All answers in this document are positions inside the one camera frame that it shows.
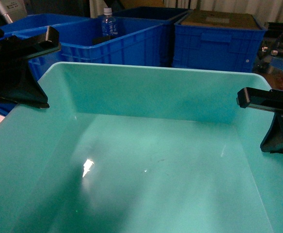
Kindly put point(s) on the blue crate with cardboard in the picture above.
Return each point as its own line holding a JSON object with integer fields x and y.
{"x": 222, "y": 49}

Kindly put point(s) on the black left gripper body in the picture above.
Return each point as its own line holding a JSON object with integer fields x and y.
{"x": 1, "y": 65}

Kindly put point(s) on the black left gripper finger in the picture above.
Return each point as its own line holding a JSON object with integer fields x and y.
{"x": 13, "y": 47}
{"x": 17, "y": 85}

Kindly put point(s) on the teal plastic bin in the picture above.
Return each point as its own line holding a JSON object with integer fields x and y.
{"x": 125, "y": 149}

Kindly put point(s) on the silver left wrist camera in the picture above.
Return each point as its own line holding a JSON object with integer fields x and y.
{"x": 12, "y": 10}

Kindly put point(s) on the brown cardboard sheet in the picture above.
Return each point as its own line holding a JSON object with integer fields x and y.
{"x": 216, "y": 19}

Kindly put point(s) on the blue crate front left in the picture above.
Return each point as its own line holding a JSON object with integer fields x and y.
{"x": 82, "y": 42}

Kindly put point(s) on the clear plastic water bottle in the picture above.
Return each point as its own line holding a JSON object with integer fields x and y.
{"x": 109, "y": 23}

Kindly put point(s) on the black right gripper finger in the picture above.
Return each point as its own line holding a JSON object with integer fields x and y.
{"x": 273, "y": 141}
{"x": 257, "y": 99}

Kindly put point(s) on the blue crate back middle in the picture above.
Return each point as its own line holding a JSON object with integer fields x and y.
{"x": 165, "y": 16}

